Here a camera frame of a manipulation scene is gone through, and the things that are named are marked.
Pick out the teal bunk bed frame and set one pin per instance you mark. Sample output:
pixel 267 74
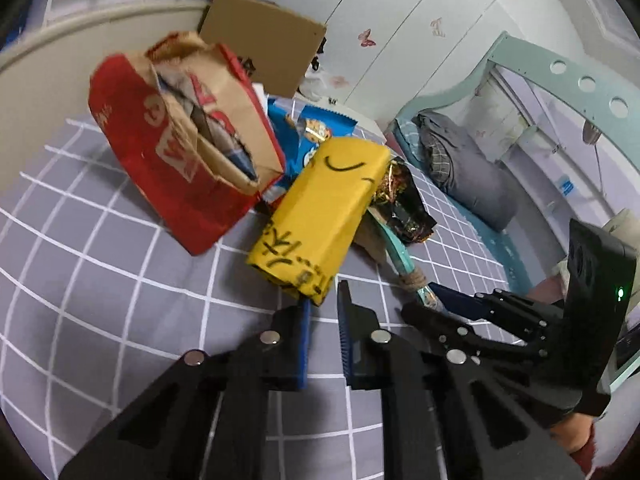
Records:
pixel 525 60

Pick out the yellow box with black scribbles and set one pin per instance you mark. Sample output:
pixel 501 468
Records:
pixel 320 210

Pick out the blue snack packet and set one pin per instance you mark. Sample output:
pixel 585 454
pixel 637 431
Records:
pixel 312 130

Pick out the grey duvet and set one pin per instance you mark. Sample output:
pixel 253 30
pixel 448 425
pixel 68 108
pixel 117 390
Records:
pixel 470 170

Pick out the red brown paper bag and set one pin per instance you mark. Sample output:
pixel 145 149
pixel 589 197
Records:
pixel 150 170

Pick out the blue checked pillow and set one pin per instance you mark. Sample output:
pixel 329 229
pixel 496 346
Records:
pixel 407 135

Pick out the small blue box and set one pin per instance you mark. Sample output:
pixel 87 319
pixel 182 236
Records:
pixel 567 185

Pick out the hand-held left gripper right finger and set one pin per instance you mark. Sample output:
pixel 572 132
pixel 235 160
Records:
pixel 345 340

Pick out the large cardboard box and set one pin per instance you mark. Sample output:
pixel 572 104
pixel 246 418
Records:
pixel 260 35

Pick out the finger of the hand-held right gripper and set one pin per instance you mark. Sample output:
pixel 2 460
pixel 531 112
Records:
pixel 440 325
pixel 460 302

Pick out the teal stick with twine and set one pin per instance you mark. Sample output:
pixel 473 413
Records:
pixel 397 255

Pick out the grey checked tablecloth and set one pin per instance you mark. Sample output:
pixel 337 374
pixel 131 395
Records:
pixel 100 310

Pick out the teal candy print bed sheet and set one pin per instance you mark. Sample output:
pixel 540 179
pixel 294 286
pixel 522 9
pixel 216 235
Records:
pixel 505 255

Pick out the grey lamp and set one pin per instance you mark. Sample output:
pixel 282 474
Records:
pixel 591 132

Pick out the black gold snack wrapper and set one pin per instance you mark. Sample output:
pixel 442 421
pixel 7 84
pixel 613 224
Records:
pixel 405 210

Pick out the person's right forearm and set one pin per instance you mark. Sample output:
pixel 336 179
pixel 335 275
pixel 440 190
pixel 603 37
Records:
pixel 572 435

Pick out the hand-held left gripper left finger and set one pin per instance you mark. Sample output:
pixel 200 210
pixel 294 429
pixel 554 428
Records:
pixel 301 350

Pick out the white butterfly wardrobe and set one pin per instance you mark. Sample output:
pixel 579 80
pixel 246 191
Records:
pixel 400 10

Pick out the white plastic bag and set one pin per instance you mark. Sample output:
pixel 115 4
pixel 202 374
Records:
pixel 316 85

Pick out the lilac wall shelves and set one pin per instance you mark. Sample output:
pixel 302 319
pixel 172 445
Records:
pixel 550 160

